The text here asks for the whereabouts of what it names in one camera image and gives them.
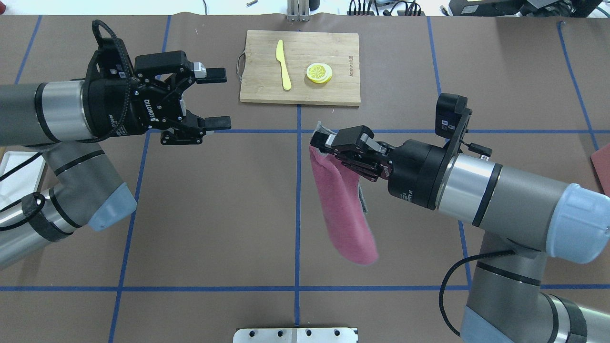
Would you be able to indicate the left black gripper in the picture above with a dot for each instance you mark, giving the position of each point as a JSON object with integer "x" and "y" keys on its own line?
{"x": 108, "y": 108}

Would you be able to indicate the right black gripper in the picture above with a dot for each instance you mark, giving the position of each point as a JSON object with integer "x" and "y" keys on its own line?
{"x": 415, "y": 172}

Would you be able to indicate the pink wiping cloth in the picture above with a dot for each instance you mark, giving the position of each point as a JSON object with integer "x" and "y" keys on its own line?
{"x": 343, "y": 208}

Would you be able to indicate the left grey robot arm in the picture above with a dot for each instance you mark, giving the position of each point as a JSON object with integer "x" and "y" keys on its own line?
{"x": 63, "y": 121}

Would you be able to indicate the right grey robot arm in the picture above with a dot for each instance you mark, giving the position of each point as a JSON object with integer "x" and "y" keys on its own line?
{"x": 526, "y": 218}

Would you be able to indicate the bamboo cutting board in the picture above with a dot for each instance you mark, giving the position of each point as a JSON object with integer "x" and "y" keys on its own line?
{"x": 261, "y": 78}

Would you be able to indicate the yellow plastic knife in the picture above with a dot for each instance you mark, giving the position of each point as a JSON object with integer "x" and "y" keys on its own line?
{"x": 280, "y": 57}

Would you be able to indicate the yellow lemon slice toy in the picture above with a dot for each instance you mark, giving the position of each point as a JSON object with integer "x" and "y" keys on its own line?
{"x": 319, "y": 73}

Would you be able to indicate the white rectangular tray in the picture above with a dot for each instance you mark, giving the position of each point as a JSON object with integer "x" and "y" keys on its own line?
{"x": 22, "y": 182}

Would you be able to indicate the pink plastic bin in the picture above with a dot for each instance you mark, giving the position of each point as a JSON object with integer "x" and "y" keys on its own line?
{"x": 601, "y": 166}

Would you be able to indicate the aluminium frame post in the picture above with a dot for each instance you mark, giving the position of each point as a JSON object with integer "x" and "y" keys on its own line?
{"x": 298, "y": 10}

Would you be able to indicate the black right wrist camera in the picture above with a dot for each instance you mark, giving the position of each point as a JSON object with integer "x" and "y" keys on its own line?
{"x": 451, "y": 121}

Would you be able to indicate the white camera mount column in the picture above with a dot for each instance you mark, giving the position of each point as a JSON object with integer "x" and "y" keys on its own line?
{"x": 297, "y": 335}

